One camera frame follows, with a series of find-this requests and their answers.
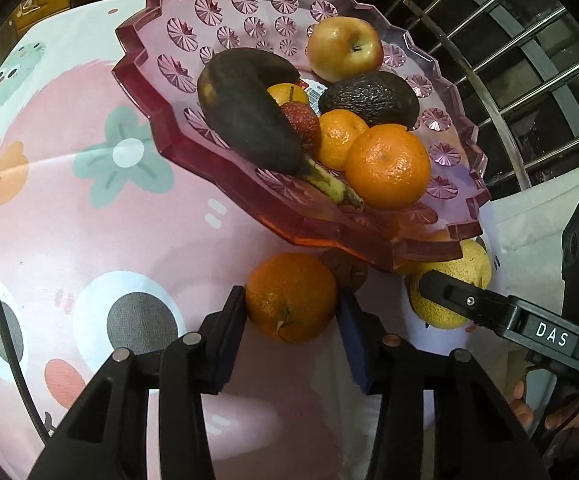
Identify pink plastic fruit tray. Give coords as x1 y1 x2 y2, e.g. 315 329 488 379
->
114 0 489 271

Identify cartoon printed tablecloth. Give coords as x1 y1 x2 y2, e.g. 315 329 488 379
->
0 0 508 479

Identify overripe dark banana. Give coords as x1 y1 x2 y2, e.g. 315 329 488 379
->
198 48 363 209

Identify person right hand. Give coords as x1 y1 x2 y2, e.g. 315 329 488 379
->
509 382 579 444

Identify large orange with stem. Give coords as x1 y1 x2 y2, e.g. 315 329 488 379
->
245 252 337 344

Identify black cable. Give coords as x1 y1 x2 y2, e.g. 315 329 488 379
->
0 249 52 444

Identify yellow red apple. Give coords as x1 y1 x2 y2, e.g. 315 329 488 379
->
306 16 384 82

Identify small orange kumquat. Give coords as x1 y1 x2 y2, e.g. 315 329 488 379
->
267 82 310 106

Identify white curtain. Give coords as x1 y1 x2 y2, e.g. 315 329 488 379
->
485 168 579 275

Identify brown shrivelled fruit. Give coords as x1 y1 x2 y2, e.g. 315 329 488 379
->
319 248 369 292

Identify metal window grille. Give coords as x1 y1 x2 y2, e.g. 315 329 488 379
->
361 0 579 198

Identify yellow spotted pear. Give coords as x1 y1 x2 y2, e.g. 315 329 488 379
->
405 240 492 330

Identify small red lychee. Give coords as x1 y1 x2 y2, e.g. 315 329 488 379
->
281 102 322 155

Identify dark avocado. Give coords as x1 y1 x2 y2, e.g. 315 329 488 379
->
319 70 419 129

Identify small mandarin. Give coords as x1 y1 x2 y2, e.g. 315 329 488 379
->
317 110 369 171

